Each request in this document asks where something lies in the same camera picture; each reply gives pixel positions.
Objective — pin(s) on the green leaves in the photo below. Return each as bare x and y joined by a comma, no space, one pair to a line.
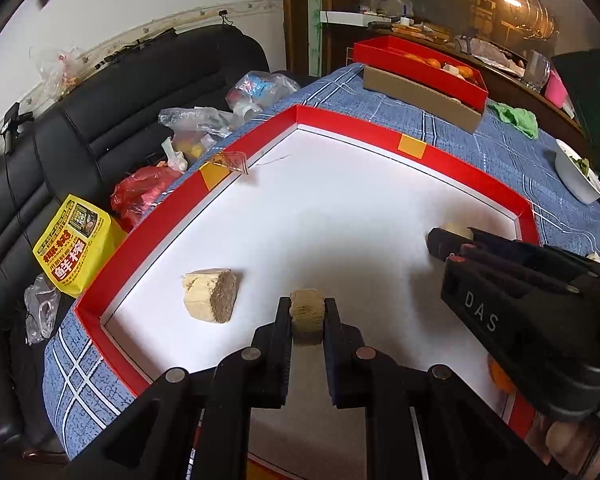
580,164

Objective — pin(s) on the green cloth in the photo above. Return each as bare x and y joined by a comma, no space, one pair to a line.
517,119

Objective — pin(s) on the black clip device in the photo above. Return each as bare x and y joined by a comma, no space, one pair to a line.
12,125

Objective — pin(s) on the large red white-lined tray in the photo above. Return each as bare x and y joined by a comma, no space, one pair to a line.
330,200

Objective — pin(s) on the glass pitcher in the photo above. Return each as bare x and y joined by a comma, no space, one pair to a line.
536,71

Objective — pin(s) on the pink thermos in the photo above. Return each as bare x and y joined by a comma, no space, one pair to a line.
555,89

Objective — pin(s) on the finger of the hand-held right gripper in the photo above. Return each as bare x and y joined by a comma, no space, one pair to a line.
447,246
530,250

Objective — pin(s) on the white bowl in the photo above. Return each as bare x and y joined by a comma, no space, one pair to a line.
572,182

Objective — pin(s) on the white flat box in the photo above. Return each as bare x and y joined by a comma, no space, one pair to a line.
345,18

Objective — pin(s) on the small clear plastic bag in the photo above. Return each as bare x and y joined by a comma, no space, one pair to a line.
41,305

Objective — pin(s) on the black leather sofa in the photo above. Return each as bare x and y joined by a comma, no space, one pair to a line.
105,110

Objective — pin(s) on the yellow printed bag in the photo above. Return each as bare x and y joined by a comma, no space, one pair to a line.
75,247

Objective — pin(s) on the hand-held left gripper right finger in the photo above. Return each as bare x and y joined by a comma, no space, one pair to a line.
330,355

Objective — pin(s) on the small red box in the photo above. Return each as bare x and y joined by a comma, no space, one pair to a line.
380,55

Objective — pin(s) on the crumpled clear bag on sofa back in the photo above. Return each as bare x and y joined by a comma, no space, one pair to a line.
55,70

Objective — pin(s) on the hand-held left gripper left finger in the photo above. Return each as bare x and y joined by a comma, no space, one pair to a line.
286,345

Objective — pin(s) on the red plastic bag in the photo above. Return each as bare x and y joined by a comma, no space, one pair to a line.
142,190

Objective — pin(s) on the blue plaid tablecloth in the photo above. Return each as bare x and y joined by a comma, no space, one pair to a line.
480,150

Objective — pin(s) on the cut sugarcane piece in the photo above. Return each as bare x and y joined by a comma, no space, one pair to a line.
456,230
211,295
306,317

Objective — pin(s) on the orange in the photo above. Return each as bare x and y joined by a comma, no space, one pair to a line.
464,72
415,58
500,377
434,63

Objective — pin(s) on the brown cardboard box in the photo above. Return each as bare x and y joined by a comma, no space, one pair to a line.
410,92

